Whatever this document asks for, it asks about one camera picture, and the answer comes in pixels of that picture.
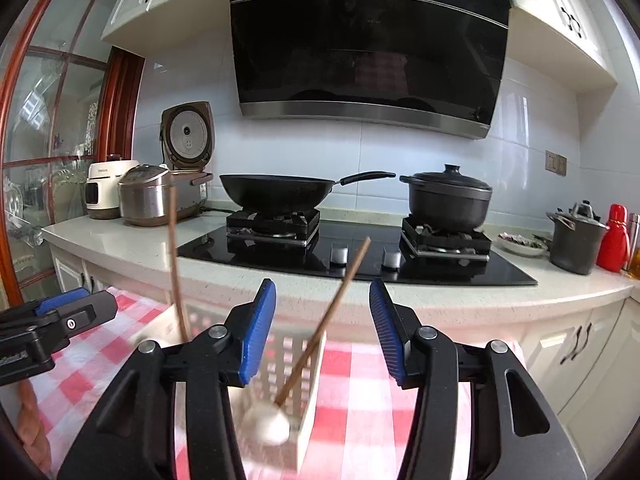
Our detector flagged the brown wooden chopstick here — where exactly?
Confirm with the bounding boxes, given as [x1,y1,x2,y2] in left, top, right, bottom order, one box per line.
[168,183,190,342]
[273,236,371,408]

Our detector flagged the white ceramic spoon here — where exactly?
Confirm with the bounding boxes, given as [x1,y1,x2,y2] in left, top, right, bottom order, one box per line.
[242,400,291,446]

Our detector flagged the person's left hand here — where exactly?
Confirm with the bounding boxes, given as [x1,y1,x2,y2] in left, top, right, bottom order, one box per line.
[16,380,51,476]

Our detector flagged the white perforated utensil basket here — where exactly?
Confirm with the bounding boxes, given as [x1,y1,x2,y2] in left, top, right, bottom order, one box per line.
[134,299,329,474]

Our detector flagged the black gas cooktop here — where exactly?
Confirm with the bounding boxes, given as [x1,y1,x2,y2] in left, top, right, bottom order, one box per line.
[176,206,539,287]

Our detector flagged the red white checkered tablecloth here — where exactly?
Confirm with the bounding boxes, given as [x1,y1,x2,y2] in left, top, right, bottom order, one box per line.
[30,289,416,479]

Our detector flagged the white small cooker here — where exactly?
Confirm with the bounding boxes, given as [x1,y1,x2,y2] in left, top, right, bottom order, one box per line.
[85,155,139,220]

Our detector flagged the black lidded pot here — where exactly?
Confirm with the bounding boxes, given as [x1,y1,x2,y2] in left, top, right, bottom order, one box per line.
[399,165,492,231]

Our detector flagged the black wok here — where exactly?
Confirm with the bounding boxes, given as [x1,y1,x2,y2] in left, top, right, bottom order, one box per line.
[220,171,396,212]

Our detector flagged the small white dish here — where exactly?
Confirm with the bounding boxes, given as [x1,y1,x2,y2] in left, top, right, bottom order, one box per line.
[496,232,548,258]

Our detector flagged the white lower cabinets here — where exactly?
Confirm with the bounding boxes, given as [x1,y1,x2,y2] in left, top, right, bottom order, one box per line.
[46,244,640,476]

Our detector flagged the red framed glass door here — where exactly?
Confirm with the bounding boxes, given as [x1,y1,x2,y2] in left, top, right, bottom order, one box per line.
[1,0,144,307]

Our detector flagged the grey lidded stockpot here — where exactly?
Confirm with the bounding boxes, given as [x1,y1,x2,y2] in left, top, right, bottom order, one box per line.
[547,200,608,275]

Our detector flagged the silver open rice cooker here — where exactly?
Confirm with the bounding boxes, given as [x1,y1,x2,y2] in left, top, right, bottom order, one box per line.
[118,101,215,226]

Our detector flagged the red thermos bottle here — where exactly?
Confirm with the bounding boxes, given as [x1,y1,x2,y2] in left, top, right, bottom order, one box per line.
[597,204,629,273]

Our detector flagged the steel vacuum flask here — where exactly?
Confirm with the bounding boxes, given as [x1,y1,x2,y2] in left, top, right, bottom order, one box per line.
[625,212,640,272]

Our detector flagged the black range hood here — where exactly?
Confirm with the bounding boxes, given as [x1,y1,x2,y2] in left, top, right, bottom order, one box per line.
[230,0,512,139]

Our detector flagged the white upper left cabinet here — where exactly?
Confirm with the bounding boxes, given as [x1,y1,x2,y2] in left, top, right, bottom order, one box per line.
[102,0,230,58]

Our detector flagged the white cabinet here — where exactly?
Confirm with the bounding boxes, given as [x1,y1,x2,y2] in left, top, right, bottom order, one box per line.
[102,0,230,58]
[506,0,617,93]

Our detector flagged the white upper right cabinet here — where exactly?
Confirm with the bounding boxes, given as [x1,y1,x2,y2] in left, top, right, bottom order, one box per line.
[506,0,617,93]

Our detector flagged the wall switch plate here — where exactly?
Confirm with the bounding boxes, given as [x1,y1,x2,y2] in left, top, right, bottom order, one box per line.
[544,151,567,177]

